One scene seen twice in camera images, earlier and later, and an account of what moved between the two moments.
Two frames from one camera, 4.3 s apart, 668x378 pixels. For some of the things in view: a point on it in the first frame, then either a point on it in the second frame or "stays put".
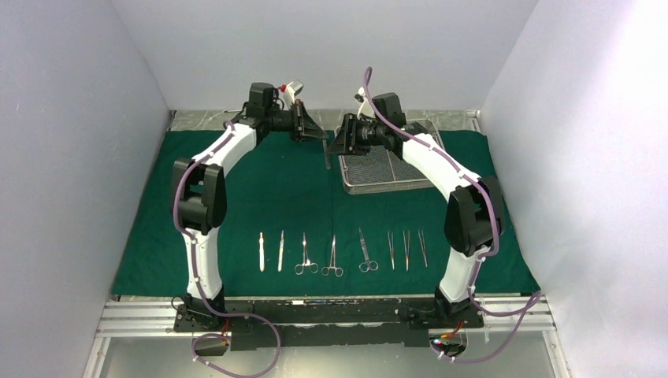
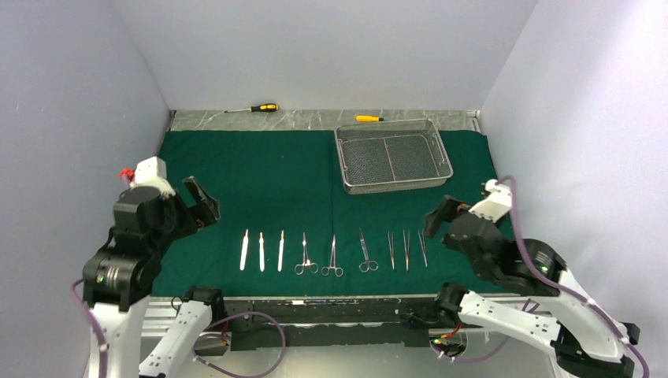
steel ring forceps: [299, 268] stays put
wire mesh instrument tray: [382, 171] stays put
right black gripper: [350, 133] → [451, 226]
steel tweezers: [327, 154] → [245, 243]
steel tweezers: [423, 246] stays put
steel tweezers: [406, 250] stays put
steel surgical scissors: [367, 264] stays put
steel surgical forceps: [326, 271] stays put
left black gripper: [300, 121] → [184, 212]
